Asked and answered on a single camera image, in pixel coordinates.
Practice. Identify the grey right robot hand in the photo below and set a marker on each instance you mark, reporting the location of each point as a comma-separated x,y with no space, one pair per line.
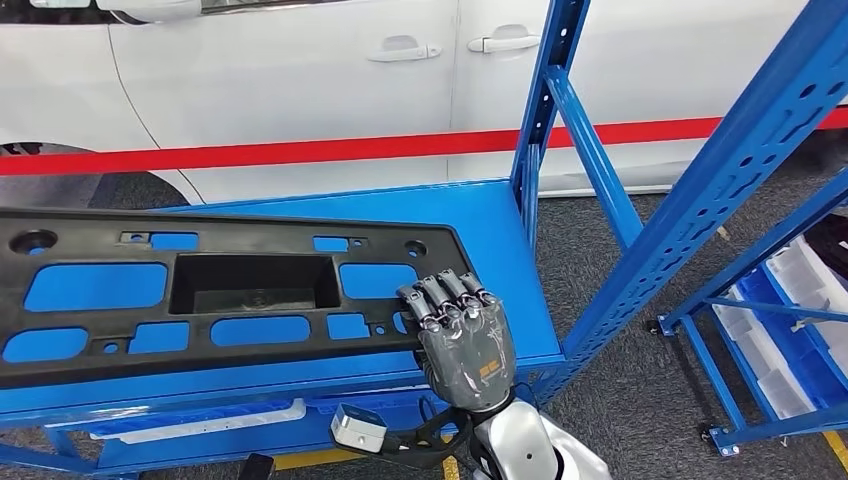
464,351

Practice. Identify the black plastic car part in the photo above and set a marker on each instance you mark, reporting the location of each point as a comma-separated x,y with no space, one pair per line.
265,238

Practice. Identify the blue metal shelf rack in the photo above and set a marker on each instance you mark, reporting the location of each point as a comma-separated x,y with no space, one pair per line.
782,429
490,218

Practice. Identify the black part in bin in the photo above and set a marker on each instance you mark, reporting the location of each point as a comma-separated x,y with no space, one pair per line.
831,242

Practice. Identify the yellow floor tape square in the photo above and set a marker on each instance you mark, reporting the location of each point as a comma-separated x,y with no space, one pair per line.
311,458
836,450

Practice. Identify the red barrier belt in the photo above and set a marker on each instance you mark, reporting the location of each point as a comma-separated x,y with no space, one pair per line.
265,152

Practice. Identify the white car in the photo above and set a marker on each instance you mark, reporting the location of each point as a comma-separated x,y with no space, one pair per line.
278,86

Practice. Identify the blue plastic bin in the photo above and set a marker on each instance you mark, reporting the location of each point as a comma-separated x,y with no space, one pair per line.
802,351

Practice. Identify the white car side mirror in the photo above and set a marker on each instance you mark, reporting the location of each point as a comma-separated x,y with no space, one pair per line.
152,8

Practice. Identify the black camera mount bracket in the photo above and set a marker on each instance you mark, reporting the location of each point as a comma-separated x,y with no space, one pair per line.
424,447

